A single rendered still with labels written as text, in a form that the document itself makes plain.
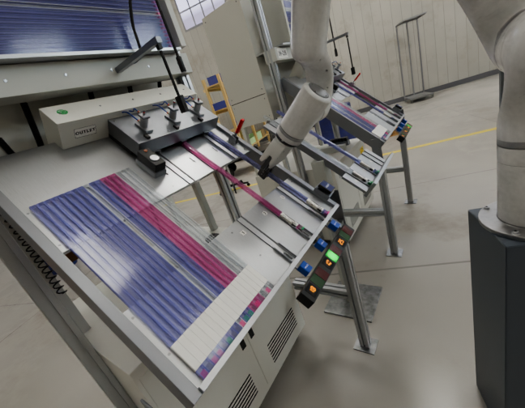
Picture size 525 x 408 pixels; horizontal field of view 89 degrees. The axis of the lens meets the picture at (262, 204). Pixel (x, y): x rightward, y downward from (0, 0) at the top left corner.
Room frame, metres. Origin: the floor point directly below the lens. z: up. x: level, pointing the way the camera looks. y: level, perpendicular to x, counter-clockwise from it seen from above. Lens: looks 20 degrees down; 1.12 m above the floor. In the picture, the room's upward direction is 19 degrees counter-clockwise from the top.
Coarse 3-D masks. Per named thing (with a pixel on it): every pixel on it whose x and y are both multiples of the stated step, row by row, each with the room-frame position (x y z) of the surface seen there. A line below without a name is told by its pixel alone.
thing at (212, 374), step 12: (336, 204) 0.82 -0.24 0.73; (312, 240) 0.65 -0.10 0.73; (300, 252) 0.61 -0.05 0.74; (276, 288) 0.50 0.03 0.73; (264, 300) 0.47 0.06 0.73; (252, 324) 0.42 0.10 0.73; (240, 336) 0.40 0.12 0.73; (228, 348) 0.38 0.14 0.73; (216, 372) 0.34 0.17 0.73; (204, 384) 0.33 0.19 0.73
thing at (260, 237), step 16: (272, 192) 0.83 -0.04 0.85; (288, 192) 0.85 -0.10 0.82; (304, 192) 0.87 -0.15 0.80; (256, 208) 0.75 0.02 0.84; (288, 208) 0.78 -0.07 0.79; (304, 208) 0.80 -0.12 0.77; (240, 224) 0.68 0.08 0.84; (256, 224) 0.69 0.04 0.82; (272, 224) 0.70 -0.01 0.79; (288, 224) 0.71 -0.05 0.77; (304, 224) 0.73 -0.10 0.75; (320, 224) 0.75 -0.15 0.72; (224, 240) 0.62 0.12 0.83; (240, 240) 0.63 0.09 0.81; (256, 240) 0.64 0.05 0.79; (272, 240) 0.65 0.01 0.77; (288, 240) 0.66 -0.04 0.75; (304, 240) 0.67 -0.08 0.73; (240, 256) 0.59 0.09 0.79; (256, 256) 0.59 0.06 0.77; (272, 256) 0.60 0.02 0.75; (288, 256) 0.62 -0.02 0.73; (272, 272) 0.56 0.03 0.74
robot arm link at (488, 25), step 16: (464, 0) 0.54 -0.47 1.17; (480, 0) 0.52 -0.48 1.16; (496, 0) 0.52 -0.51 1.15; (512, 0) 0.52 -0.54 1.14; (480, 16) 0.54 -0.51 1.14; (496, 16) 0.53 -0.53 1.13; (512, 16) 0.52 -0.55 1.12; (480, 32) 0.56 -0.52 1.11; (496, 32) 0.54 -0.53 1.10; (496, 64) 0.54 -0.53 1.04
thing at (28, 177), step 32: (0, 160) 0.70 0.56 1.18; (32, 160) 0.72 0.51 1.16; (64, 160) 0.75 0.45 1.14; (96, 160) 0.77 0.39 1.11; (128, 160) 0.80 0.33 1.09; (192, 160) 0.87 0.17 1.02; (224, 160) 0.92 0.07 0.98; (32, 192) 0.63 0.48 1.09; (64, 192) 0.65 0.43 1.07; (160, 192) 0.72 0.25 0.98
